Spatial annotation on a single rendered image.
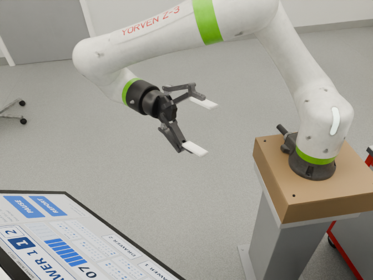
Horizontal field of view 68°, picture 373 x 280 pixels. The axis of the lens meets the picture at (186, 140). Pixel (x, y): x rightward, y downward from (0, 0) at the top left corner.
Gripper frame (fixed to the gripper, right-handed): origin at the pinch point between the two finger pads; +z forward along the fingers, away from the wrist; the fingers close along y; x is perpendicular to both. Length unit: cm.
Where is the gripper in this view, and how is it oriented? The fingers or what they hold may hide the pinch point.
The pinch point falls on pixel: (206, 130)
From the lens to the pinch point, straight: 69.8
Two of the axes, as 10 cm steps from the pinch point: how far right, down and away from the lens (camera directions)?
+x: -6.5, 3.1, -6.9
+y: -1.4, 8.5, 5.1
